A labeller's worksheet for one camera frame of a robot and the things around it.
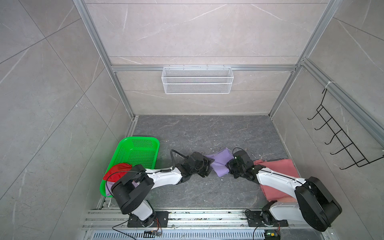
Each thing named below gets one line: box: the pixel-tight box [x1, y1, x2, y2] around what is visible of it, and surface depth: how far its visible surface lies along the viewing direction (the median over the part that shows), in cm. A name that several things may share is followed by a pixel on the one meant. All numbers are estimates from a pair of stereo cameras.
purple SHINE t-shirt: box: [205, 147, 235, 177], surface depth 89 cm
